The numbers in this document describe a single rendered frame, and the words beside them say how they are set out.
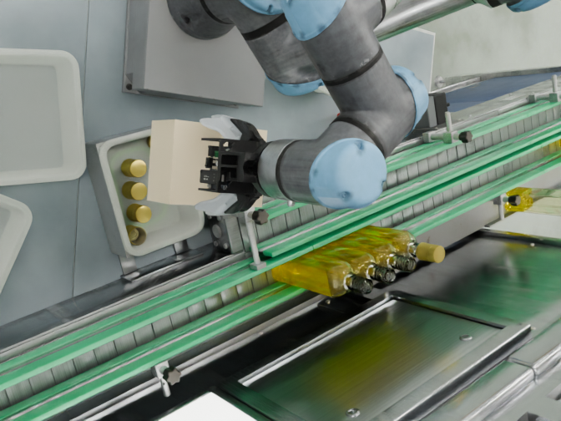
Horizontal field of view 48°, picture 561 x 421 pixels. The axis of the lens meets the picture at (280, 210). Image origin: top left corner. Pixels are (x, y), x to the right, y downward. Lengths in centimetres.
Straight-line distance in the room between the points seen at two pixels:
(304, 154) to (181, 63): 58
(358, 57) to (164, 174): 36
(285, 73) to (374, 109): 43
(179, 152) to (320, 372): 48
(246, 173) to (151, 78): 48
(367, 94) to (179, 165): 33
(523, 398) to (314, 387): 33
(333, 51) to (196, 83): 59
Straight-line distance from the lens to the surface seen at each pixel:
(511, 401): 108
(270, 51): 112
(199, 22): 121
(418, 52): 181
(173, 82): 123
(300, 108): 152
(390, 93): 73
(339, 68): 70
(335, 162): 66
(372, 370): 115
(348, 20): 69
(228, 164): 80
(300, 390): 113
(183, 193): 92
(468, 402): 104
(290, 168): 71
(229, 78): 129
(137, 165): 123
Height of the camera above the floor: 194
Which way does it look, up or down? 53 degrees down
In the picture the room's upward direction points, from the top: 99 degrees clockwise
